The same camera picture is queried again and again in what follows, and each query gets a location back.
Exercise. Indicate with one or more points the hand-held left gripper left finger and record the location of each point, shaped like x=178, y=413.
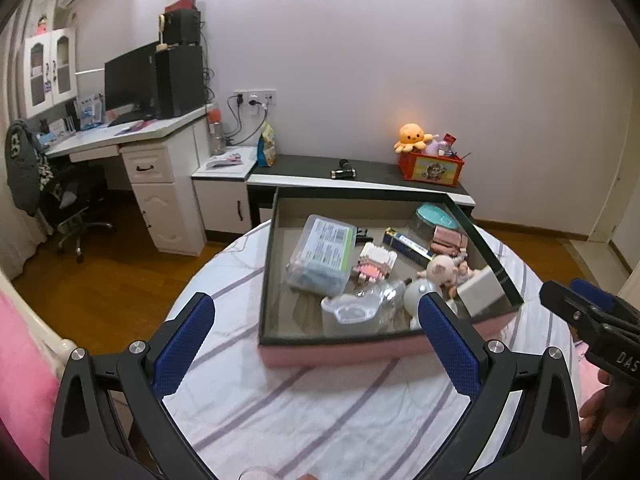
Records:
x=185, y=345

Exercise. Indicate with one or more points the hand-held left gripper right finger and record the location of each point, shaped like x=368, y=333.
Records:
x=450, y=345

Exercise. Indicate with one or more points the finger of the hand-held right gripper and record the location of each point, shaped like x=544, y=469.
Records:
x=592, y=292
x=600, y=340

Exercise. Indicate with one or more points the small white box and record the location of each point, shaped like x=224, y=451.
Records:
x=482, y=290

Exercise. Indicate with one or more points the pink ribbed block toy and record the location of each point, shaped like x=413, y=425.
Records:
x=450, y=241

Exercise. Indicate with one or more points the pink white block toy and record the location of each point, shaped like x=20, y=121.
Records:
x=375, y=265

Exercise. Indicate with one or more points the dark blue gold tube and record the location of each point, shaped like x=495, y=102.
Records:
x=405, y=242

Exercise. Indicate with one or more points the pink storage box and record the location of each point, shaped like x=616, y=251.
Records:
x=325, y=355

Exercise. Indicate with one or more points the teal round case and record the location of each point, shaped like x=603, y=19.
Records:
x=435, y=214

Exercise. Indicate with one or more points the clear plastic swab case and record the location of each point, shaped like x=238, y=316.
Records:
x=320, y=255

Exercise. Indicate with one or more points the person's right hand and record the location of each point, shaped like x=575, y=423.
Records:
x=622, y=417

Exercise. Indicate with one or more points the white round figure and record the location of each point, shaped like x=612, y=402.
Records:
x=417, y=296

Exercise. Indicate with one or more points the pink pig doll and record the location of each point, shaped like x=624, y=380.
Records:
x=442, y=270

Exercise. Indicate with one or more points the small clear bottle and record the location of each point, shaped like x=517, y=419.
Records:
x=387, y=292

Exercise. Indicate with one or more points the white door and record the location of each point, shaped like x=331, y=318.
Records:
x=612, y=195

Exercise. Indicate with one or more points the clear plastic cup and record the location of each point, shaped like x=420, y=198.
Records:
x=350, y=312

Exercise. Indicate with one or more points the white desk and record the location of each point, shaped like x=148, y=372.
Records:
x=165, y=200

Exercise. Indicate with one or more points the white low cabinet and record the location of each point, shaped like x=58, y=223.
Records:
x=220, y=200

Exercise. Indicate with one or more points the pink blanket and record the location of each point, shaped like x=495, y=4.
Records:
x=25, y=385

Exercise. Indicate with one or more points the red toy box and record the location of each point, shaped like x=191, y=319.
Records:
x=432, y=170

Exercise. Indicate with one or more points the black-topped low bench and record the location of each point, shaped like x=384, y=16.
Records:
x=380, y=172

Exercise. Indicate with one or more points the papers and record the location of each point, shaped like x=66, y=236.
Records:
x=225, y=159

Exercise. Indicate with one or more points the purple plush toy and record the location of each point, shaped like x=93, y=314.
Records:
x=434, y=149

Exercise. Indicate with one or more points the black flashlight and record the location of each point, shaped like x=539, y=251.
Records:
x=342, y=172

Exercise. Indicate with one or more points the orange octopus plush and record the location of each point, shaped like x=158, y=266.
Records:
x=412, y=136

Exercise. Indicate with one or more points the yellow blue snack bag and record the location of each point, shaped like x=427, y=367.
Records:
x=267, y=147

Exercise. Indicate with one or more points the red-capped water bottle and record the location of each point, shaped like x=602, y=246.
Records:
x=216, y=132

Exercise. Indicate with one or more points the black office chair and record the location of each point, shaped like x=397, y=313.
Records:
x=30, y=170

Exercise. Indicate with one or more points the blue white package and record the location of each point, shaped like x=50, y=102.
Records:
x=90, y=110

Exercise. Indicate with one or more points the black computer tower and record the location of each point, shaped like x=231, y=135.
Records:
x=180, y=82

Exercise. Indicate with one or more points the black monitor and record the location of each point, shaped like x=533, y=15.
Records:
x=130, y=77

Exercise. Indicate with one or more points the white board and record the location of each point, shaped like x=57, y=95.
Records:
x=90, y=82

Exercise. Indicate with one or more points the wooden figure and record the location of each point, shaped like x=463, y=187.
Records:
x=161, y=32

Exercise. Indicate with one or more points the black speaker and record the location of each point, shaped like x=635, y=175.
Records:
x=182, y=27

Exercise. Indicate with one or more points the small pink doll figure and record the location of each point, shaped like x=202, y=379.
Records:
x=43, y=25

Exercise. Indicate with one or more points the white bed frame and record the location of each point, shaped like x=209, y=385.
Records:
x=35, y=325

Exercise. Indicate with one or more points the white wall power outlet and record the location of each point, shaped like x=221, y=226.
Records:
x=255, y=97

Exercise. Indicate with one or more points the white wall cabinet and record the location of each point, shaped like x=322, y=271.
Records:
x=47, y=75

